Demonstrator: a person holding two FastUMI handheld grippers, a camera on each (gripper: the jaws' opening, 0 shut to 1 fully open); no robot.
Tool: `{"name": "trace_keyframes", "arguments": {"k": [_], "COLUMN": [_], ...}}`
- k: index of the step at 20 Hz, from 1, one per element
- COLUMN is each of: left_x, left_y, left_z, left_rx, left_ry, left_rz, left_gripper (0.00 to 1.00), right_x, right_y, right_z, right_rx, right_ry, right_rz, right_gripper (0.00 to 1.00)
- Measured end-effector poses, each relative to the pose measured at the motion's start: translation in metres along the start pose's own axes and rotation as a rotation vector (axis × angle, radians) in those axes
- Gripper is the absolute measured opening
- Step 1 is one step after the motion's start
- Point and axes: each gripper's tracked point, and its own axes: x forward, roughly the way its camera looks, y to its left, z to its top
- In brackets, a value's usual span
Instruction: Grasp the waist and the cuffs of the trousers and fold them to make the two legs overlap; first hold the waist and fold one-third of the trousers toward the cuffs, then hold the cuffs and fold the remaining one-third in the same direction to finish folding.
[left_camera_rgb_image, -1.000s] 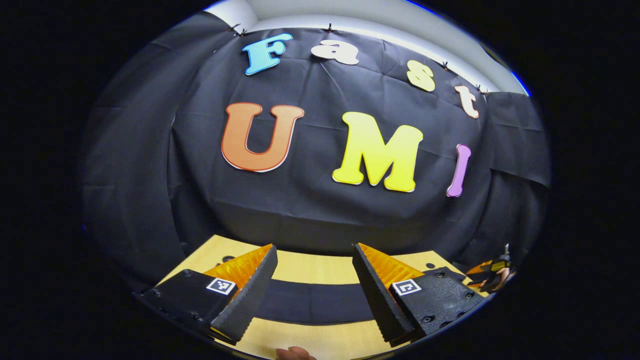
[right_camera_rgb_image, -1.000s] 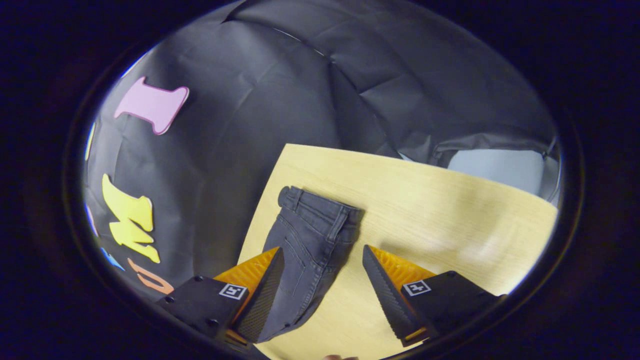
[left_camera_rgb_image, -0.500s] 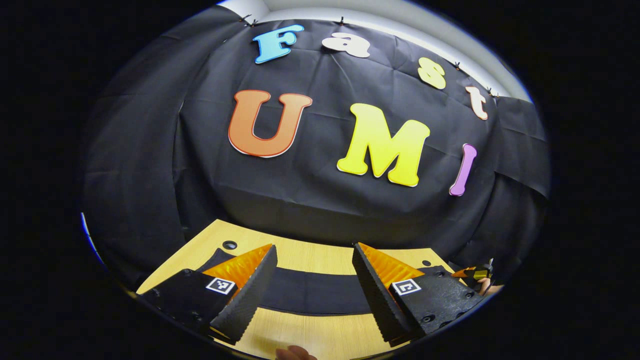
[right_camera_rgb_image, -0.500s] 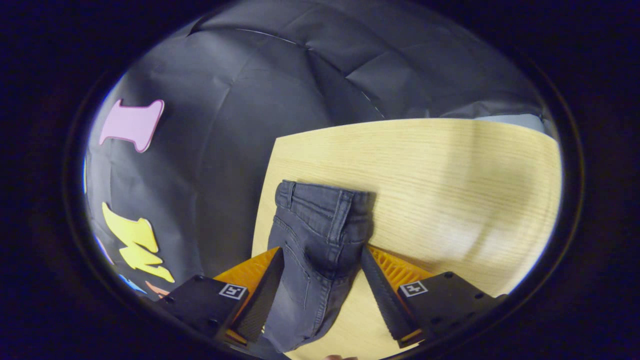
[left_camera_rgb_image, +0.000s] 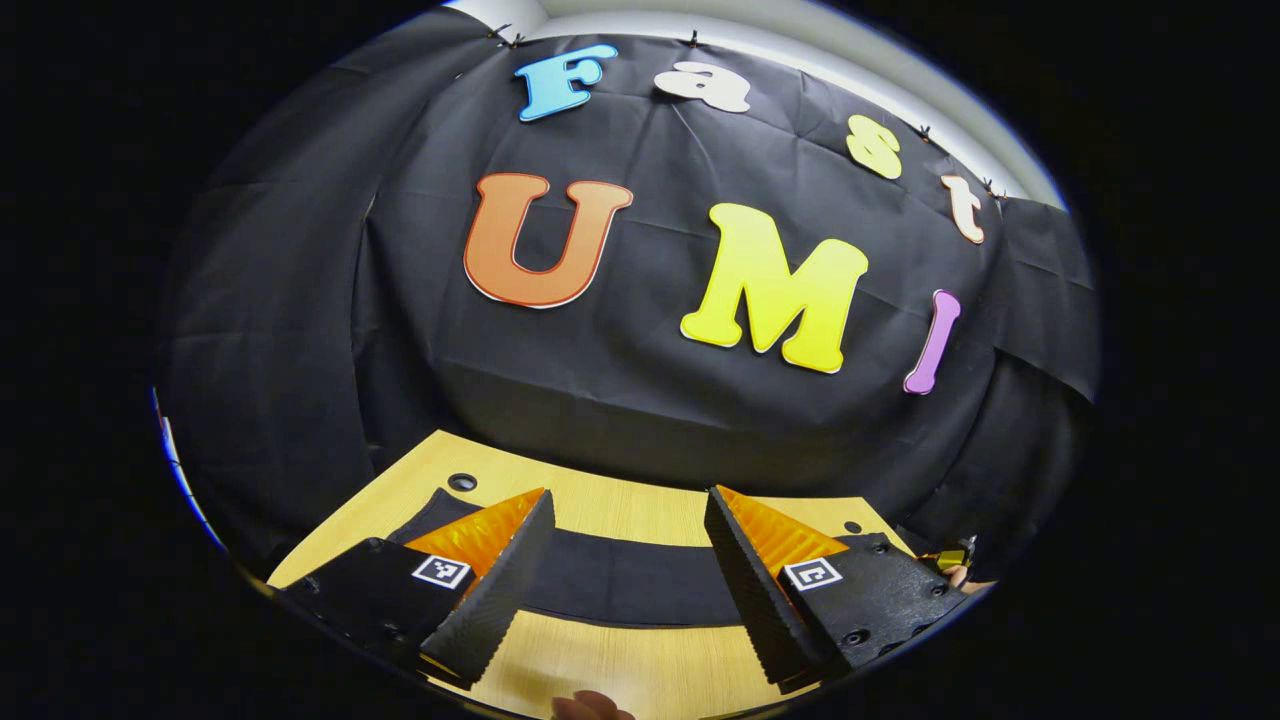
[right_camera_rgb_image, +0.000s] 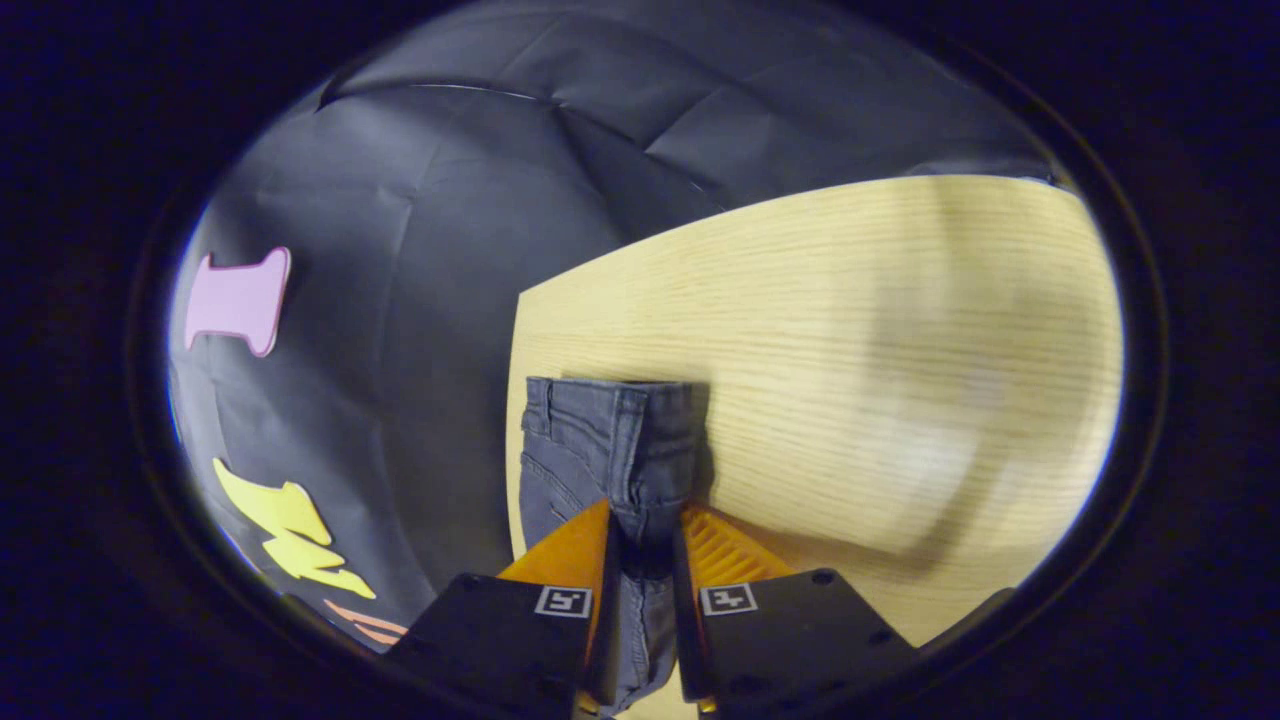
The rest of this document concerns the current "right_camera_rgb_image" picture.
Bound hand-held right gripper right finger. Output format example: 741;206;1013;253
672;503;921;715

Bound dark jeans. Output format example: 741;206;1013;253
518;376;713;716

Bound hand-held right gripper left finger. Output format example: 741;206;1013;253
385;498;623;716

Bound black backdrop cloth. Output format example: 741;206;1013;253
165;0;1061;651

